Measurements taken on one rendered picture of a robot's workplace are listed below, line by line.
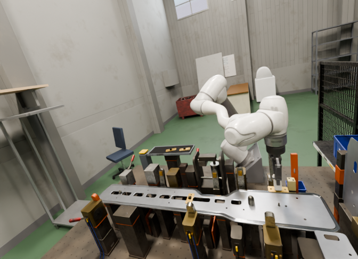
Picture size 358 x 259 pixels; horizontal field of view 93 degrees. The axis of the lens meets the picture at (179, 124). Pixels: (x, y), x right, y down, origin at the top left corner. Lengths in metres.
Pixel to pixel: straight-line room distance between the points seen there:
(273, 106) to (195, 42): 7.79
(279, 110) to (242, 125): 0.18
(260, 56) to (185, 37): 3.28
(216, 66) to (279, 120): 7.09
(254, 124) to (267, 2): 7.79
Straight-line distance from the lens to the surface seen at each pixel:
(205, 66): 7.88
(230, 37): 8.18
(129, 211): 1.14
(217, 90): 1.21
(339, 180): 1.18
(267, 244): 0.85
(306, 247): 0.95
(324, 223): 1.03
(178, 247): 1.31
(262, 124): 0.69
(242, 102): 5.79
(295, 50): 8.28
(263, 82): 7.22
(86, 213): 1.28
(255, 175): 1.63
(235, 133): 0.64
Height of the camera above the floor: 1.71
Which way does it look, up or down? 16 degrees down
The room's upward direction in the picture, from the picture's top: 13 degrees counter-clockwise
